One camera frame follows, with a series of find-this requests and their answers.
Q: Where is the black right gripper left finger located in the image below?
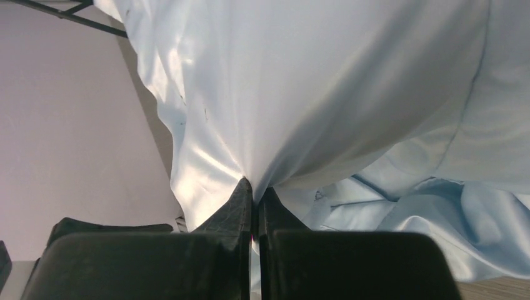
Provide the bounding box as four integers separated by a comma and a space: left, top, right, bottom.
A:
22, 179, 253, 299

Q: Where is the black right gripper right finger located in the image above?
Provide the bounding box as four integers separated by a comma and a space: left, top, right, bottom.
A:
257, 188, 461, 299

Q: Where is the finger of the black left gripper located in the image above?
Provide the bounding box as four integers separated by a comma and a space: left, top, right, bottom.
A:
25, 217, 175, 283

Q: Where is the light blue pillowcase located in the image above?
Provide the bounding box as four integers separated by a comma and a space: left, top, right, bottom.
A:
95, 1, 529, 281

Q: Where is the black tripod stand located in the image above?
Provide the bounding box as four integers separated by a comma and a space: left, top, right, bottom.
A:
9, 0, 128, 39

